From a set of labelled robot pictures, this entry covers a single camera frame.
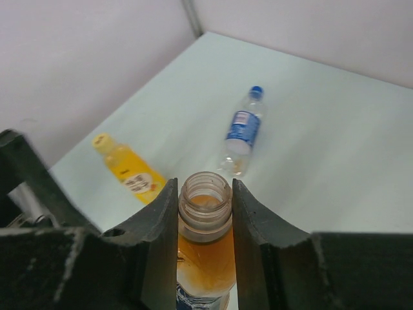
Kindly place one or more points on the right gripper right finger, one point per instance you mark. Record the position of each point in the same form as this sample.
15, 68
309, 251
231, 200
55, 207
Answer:
279, 266

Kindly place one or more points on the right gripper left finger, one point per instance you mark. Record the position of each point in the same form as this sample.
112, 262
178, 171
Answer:
132, 266

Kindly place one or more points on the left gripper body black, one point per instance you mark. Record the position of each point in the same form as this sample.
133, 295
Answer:
21, 165

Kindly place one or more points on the orange tea bottle blue label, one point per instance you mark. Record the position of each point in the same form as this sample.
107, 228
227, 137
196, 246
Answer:
206, 269

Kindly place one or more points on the yellow juice bottle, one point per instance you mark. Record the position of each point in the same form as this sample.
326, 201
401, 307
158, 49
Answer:
131, 170

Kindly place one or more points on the clear water bottle blue label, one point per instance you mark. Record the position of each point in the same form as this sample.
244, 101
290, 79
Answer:
242, 131

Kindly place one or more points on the left aluminium frame post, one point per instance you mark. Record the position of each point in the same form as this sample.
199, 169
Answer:
192, 17

